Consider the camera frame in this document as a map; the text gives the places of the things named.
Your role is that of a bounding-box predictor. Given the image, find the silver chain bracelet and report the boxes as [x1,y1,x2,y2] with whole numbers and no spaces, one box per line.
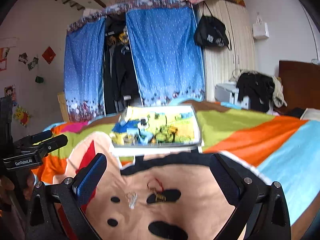
[125,192,139,210]

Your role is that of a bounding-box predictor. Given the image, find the gold and red bracelet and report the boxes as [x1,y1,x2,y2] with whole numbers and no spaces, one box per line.
[146,178,167,204]

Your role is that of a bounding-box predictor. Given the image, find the person's left hand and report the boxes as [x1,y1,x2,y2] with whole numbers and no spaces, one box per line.
[1,170,35,215]

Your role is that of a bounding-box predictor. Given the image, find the small green hanging pouch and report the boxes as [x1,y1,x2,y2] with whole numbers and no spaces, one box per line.
[35,76,44,83]

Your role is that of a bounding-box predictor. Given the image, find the colourful cartoon bedspread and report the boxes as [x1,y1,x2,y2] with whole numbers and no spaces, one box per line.
[33,101,319,239]

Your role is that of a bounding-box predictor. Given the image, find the left blue dotted curtain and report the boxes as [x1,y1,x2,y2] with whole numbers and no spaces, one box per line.
[64,18,105,122]

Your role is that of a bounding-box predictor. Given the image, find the blue dotted curtain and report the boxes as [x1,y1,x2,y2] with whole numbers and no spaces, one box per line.
[64,18,105,122]
[126,7,205,106]

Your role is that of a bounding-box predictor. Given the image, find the dark hanging clothes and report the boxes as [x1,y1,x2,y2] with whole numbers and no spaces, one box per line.
[103,13,142,114]

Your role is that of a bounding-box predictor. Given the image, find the white tray with frog picture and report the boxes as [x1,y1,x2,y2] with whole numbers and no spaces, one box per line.
[110,105,202,157]

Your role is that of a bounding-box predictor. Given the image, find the black clothes pile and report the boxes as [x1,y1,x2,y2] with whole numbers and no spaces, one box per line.
[236,72,275,113]

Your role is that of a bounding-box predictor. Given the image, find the white small cabinet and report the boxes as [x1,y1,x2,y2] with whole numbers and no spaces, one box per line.
[214,82,250,109]

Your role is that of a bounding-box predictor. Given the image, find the dark wooden headboard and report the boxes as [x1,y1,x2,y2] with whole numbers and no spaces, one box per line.
[276,60,320,114]

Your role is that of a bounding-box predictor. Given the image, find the light wooden wardrobe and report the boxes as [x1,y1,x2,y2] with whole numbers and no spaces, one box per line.
[197,0,256,101]

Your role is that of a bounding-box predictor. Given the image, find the right blue dotted curtain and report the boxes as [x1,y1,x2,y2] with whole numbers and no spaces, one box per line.
[126,7,205,106]

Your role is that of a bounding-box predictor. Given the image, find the white paper bag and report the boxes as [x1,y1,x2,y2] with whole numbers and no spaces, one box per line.
[253,13,270,40]

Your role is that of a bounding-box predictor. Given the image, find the black hanging bag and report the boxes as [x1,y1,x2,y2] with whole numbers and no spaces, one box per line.
[194,2,232,51]

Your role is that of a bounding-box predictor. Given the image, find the sun cartoon wall sticker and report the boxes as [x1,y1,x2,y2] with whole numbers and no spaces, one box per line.
[13,106,32,127]

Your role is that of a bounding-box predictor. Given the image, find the cartoon character wall sticker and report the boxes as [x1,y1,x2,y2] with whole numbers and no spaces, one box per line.
[4,85,17,107]

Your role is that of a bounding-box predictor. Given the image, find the wall photo cards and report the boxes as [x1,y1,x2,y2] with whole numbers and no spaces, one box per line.
[18,53,39,71]

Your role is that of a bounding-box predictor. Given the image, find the red square wall paper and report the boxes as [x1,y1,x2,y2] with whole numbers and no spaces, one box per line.
[42,46,56,64]

